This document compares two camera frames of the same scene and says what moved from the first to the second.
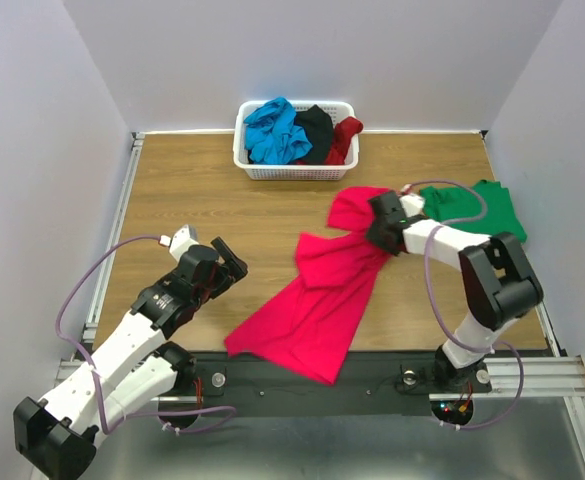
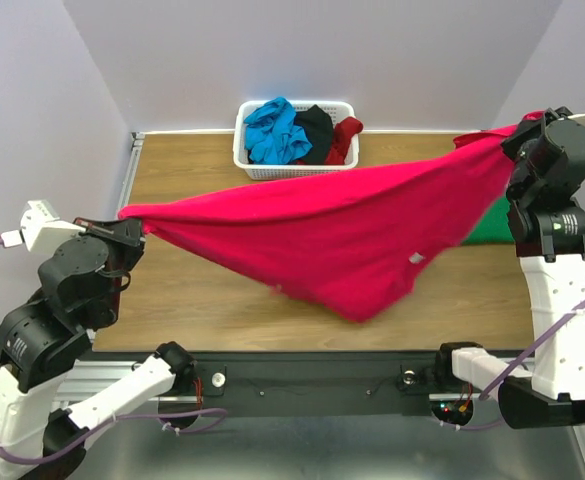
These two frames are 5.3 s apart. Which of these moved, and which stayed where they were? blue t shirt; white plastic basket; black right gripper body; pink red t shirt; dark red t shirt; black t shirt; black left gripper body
Moved: black right gripper body; pink red t shirt; black left gripper body
Stayed: dark red t shirt; white plastic basket; black t shirt; blue t shirt
